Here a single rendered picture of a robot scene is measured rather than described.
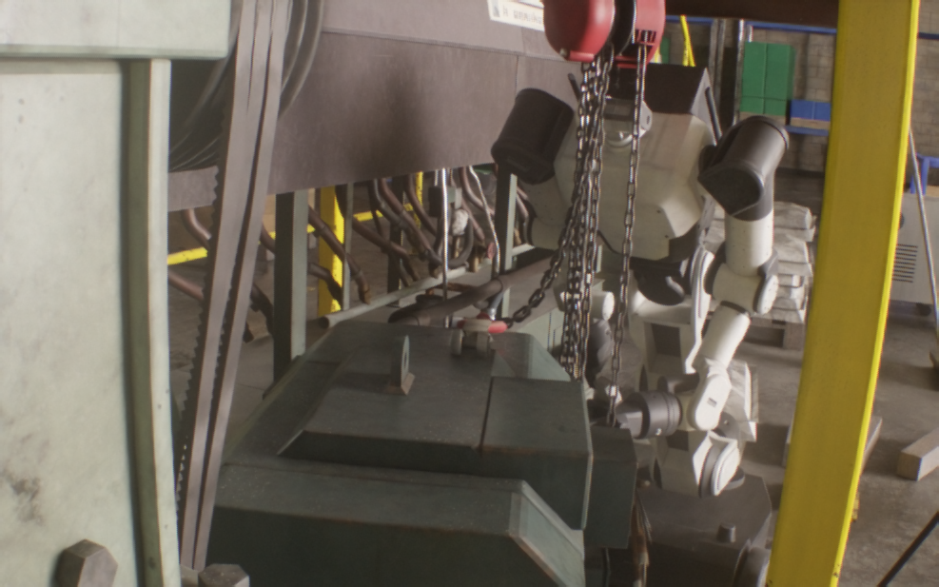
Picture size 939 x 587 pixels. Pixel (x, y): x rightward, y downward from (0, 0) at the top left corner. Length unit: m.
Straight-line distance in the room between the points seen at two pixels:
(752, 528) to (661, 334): 0.64
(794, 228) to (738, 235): 3.70
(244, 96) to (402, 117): 1.29
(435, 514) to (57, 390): 0.43
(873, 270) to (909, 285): 5.16
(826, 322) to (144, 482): 0.89
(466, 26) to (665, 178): 0.74
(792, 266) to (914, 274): 1.52
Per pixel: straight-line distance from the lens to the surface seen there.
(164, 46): 0.60
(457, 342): 1.27
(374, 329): 1.53
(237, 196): 0.70
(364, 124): 1.83
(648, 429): 1.77
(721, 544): 2.36
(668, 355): 2.25
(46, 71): 0.57
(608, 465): 1.28
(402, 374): 1.14
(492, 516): 0.91
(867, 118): 1.25
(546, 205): 1.97
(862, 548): 2.97
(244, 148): 0.70
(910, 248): 6.39
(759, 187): 1.67
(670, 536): 2.42
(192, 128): 0.70
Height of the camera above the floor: 1.23
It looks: 12 degrees down
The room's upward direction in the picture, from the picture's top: 3 degrees clockwise
